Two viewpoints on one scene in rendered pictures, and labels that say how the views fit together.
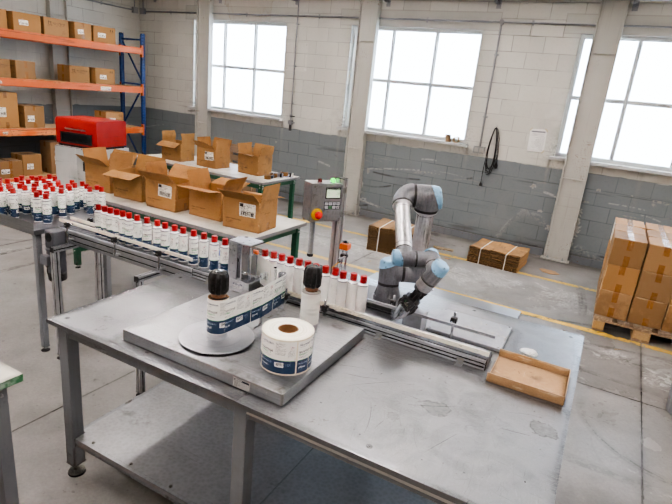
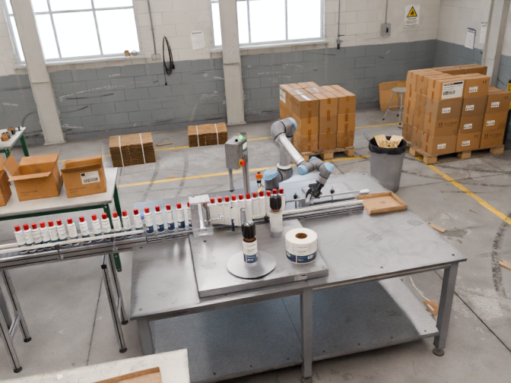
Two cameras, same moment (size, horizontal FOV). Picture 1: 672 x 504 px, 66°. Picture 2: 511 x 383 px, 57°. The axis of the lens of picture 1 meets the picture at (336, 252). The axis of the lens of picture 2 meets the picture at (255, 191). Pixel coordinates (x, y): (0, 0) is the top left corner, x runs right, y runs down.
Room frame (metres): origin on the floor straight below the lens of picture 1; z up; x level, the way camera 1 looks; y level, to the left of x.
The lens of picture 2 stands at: (-0.06, 1.92, 2.56)
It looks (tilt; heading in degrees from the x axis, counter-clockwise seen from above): 25 degrees down; 323
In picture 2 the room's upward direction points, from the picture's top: 3 degrees counter-clockwise
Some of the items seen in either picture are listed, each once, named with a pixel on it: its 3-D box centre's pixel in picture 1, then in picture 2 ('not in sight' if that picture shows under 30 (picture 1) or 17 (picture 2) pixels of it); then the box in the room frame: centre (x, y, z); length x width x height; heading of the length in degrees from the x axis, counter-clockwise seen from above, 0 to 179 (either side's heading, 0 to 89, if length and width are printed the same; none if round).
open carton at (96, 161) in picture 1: (107, 169); not in sight; (4.89, 2.25, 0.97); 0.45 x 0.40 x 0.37; 154
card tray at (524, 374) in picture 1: (529, 375); (381, 202); (1.95, -0.86, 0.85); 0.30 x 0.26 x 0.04; 63
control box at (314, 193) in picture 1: (322, 200); (236, 152); (2.52, 0.09, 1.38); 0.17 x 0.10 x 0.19; 118
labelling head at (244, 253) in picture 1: (246, 264); (201, 215); (2.50, 0.45, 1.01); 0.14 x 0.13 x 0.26; 63
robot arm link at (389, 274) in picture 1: (391, 269); (271, 178); (2.61, -0.30, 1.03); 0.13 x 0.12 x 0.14; 92
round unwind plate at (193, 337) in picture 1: (217, 336); (251, 264); (1.94, 0.46, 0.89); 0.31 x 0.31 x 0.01
